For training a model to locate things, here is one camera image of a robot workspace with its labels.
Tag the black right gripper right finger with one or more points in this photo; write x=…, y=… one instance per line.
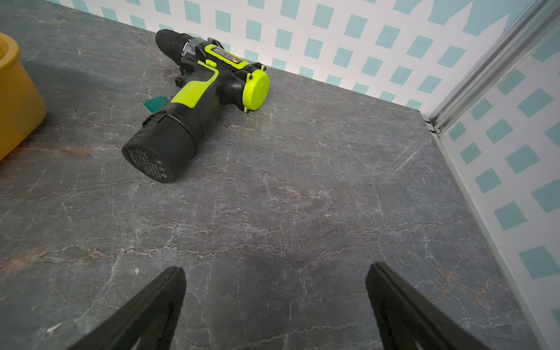
x=407, y=320

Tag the green black cordless drill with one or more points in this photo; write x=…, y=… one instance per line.
x=210, y=78

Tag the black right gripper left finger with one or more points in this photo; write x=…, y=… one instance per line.
x=147, y=321

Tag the yellow plastic storage box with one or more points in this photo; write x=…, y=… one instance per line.
x=22, y=107

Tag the small green circuit board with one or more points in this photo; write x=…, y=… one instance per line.
x=155, y=104

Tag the aluminium corner frame post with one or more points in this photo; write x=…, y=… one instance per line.
x=535, y=24

